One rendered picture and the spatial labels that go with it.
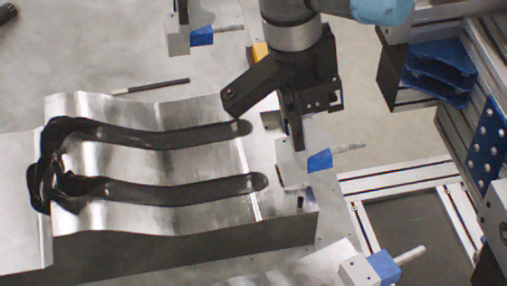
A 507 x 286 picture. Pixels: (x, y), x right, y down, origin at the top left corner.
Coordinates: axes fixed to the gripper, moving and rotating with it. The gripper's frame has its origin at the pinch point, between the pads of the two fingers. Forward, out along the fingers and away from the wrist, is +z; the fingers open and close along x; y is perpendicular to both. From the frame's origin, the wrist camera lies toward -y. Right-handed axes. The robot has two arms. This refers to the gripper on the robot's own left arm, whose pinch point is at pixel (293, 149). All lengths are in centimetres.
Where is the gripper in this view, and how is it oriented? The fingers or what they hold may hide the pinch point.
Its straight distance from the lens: 122.6
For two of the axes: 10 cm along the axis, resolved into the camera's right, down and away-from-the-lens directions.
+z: 1.4, 7.1, 6.9
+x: -2.0, -6.6, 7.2
